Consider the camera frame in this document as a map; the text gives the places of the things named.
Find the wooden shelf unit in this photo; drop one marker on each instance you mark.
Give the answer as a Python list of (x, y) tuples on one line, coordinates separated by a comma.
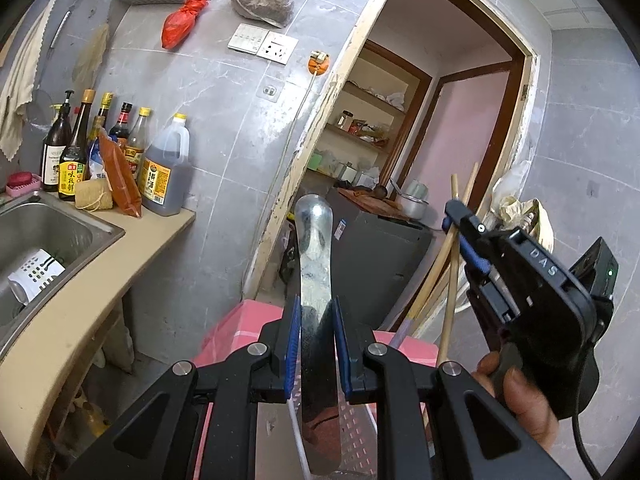
[(400, 125)]

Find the beige kitchen counter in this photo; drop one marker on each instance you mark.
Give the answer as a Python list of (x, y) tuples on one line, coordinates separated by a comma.
[(100, 285)]

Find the glass jar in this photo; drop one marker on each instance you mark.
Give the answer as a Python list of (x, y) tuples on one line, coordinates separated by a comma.
[(345, 120)]

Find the pink checked tablecloth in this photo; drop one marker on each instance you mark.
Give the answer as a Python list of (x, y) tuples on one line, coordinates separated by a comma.
[(235, 325)]

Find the orange wall hook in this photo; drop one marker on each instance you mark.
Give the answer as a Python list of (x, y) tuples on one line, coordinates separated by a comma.
[(318, 62)]

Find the metal table knife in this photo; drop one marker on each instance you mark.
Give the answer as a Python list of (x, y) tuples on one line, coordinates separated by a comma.
[(315, 270)]

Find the stainless steel sink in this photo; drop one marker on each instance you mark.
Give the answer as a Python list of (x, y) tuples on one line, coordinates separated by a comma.
[(50, 230)]

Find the slim yellow label bottle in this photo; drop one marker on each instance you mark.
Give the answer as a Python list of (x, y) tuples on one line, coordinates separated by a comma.
[(102, 110)]

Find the white perforated utensil holder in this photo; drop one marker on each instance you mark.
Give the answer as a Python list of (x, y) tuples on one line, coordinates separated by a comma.
[(357, 430)]

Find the person's right hand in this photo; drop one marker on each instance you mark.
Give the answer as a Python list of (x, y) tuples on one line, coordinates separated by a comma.
[(525, 410)]

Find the beige dish towel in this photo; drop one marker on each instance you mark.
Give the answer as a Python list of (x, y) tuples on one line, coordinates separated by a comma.
[(22, 75)]

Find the red plastic bag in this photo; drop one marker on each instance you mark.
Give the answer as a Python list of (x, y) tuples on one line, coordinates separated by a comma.
[(180, 25)]

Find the clear hanging plastic bag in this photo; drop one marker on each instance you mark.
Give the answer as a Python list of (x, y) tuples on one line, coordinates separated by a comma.
[(510, 180)]

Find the dark soy sauce bottle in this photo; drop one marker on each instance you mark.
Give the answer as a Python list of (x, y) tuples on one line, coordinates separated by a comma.
[(74, 170)]

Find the orange brown packet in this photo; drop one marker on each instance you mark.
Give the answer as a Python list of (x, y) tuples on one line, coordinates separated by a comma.
[(122, 180)]

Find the white and blue bag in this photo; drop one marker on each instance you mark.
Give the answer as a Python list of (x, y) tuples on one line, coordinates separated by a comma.
[(97, 165)]

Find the grey cabinet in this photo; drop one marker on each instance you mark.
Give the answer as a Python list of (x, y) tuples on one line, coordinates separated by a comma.
[(380, 255)]

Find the yellow cap sauce bottle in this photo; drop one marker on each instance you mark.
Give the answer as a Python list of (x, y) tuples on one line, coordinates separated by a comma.
[(137, 145)]

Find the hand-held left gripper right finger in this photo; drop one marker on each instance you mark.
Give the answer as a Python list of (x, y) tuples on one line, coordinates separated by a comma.
[(342, 345)]

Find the wooden cutting board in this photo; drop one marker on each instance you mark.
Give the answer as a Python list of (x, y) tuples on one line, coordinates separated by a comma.
[(367, 202)]

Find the hanging brown loofah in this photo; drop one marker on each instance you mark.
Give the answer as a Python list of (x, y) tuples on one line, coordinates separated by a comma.
[(90, 57)]

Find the green box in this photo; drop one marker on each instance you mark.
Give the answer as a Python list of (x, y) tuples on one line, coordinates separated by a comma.
[(316, 161)]

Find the dark ladle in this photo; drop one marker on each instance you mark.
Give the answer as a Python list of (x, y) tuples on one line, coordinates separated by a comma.
[(382, 191)]

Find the tan tied bundle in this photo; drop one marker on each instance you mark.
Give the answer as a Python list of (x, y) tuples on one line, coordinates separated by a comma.
[(94, 195)]

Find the hanging metal tool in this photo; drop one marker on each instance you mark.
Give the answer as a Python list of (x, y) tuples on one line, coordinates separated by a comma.
[(62, 30)]

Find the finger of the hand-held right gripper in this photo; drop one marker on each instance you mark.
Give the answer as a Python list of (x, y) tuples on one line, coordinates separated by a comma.
[(472, 255), (467, 217)]

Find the pink soap dish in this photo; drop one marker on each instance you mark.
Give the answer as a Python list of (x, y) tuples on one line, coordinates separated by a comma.
[(22, 184)]

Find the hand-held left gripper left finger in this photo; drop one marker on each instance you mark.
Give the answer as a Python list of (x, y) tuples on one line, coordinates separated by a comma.
[(292, 350)]

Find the white wall switch panel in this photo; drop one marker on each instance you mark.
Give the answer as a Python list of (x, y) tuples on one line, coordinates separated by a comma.
[(247, 39)]

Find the wooden door frame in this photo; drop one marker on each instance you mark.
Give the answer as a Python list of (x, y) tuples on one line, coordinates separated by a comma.
[(300, 160)]

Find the aluminium pot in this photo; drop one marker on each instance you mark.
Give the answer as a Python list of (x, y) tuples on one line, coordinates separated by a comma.
[(412, 205)]

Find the clear bag of dried goods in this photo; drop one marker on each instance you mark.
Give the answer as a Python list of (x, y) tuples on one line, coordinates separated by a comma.
[(262, 2)]

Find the white perforated sink strainer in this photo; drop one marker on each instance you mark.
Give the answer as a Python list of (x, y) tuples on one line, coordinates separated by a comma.
[(35, 275)]

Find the cream rubber gloves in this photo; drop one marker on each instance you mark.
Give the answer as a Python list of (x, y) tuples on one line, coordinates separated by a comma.
[(542, 225)]

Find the large dark liquid jug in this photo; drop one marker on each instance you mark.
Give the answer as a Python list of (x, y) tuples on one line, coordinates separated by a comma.
[(165, 175)]

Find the white wall socket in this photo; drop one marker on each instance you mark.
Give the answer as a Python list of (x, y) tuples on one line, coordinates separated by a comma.
[(277, 49)]

